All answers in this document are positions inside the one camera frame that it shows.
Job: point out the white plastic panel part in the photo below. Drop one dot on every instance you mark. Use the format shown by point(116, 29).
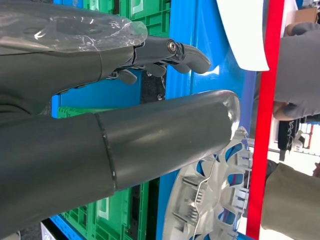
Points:
point(244, 36)

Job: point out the seated person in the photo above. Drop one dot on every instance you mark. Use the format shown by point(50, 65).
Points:
point(297, 73)

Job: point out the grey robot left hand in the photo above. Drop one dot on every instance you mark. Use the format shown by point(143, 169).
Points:
point(149, 132)

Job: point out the standing person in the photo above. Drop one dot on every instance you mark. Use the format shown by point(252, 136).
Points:
point(290, 205)

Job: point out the brown cardboard box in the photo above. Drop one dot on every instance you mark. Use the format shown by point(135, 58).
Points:
point(306, 15)

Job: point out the blue metal shelf rack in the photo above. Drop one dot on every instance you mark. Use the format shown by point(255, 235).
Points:
point(200, 33)

